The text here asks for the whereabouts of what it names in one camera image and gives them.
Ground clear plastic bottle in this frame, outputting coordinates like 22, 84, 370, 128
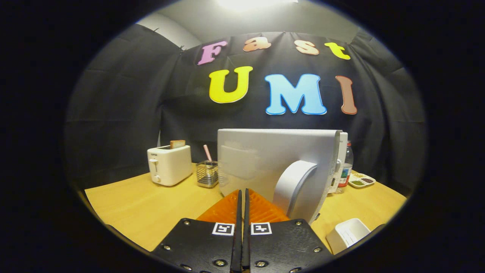
337, 141, 354, 194

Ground white microwave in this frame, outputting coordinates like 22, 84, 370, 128
217, 128, 348, 225

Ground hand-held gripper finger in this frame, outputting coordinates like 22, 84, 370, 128
242, 188, 334, 273
152, 188, 243, 273

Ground white divided condiment tray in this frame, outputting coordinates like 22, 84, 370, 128
348, 173, 376, 188

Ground metal mesh holder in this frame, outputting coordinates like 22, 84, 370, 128
196, 160, 219, 188

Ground white toaster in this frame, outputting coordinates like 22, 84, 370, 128
147, 144, 193, 187

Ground large ceiling light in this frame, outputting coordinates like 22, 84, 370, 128
216, 0, 300, 12

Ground white rectangular dish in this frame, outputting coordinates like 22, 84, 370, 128
326, 218, 371, 254

